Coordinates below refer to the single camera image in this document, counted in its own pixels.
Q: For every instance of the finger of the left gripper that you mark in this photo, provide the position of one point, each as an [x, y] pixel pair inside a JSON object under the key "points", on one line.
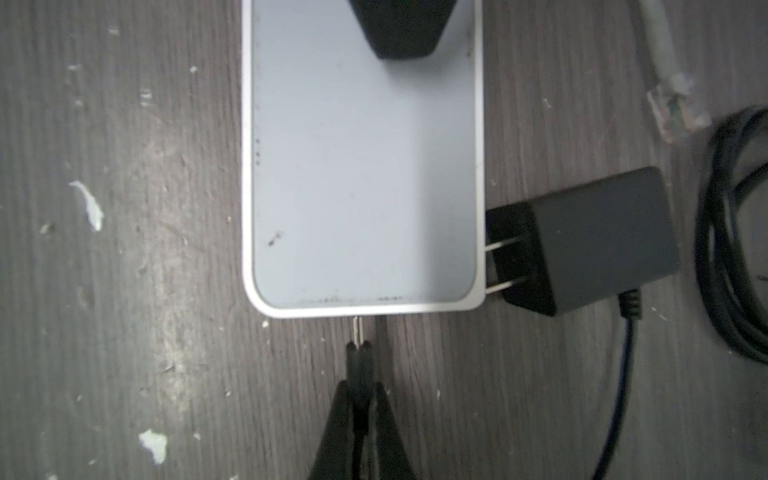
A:
{"points": [[402, 29]]}

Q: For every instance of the white network switch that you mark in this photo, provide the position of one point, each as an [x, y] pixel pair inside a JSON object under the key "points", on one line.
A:
{"points": [[363, 189]]}

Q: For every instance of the black power adapter with cable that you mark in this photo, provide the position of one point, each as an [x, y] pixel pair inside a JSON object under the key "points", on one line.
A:
{"points": [[565, 250]]}

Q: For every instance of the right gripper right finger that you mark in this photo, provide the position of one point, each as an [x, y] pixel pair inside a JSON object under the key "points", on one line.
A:
{"points": [[384, 455]]}

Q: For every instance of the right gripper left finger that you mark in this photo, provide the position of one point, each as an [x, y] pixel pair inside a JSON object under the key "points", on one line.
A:
{"points": [[337, 456]]}

